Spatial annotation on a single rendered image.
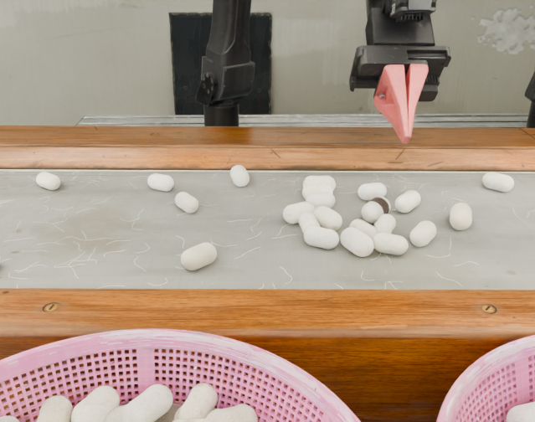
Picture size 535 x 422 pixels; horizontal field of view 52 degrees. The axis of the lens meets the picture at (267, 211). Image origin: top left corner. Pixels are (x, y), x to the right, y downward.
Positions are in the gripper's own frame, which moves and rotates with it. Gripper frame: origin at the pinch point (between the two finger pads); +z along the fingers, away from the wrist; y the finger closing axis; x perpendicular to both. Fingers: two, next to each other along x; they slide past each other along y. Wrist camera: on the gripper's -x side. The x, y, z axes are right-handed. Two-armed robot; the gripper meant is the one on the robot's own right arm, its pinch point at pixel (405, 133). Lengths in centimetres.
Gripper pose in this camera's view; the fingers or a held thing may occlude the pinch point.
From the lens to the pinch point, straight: 61.1
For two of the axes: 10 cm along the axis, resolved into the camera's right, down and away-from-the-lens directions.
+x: -0.1, 4.2, 9.1
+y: 10.0, 0.0, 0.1
